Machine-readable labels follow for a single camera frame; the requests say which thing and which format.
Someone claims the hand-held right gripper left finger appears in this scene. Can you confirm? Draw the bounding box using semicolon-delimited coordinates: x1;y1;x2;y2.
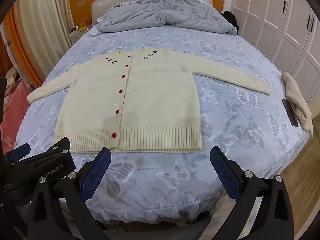
26;148;111;240

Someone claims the beige cloth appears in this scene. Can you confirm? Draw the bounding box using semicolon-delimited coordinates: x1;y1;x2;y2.
281;72;314;139

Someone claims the pink mat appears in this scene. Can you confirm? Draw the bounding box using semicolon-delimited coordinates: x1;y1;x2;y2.
0;79;34;157

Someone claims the white nightstand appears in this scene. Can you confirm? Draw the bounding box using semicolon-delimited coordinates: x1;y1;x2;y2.
68;29;92;47

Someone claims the white wardrobe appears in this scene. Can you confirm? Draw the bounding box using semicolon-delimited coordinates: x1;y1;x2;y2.
223;0;320;114

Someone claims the bed with butterfly sheet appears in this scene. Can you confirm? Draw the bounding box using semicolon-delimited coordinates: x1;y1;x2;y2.
14;24;314;222

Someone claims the orange curtain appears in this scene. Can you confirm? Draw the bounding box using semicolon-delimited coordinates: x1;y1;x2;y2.
0;11;43;89

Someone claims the dark clothing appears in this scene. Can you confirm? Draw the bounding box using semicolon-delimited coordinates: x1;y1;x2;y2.
222;10;239;34

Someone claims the grey duvet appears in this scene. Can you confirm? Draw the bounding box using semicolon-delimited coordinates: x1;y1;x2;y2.
96;0;238;36

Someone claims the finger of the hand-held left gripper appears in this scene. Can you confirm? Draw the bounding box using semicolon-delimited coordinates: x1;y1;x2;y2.
10;137;76;189
4;143;32;166

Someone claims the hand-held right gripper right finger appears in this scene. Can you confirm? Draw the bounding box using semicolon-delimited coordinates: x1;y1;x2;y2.
209;146;295;240

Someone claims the floral cloth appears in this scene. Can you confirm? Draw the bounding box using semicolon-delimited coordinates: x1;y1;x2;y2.
4;68;18;86

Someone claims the cream knitted cardigan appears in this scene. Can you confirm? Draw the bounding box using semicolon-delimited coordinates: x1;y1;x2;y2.
27;46;272;153

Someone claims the white curtain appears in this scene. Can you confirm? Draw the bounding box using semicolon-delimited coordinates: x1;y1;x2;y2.
14;0;76;87

